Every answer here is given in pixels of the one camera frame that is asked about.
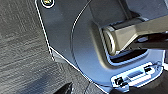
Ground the round silver base bolt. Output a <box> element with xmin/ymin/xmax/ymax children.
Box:
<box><xmin>41</xmin><ymin>0</ymin><xmax>54</xmax><ymax>7</ymax></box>

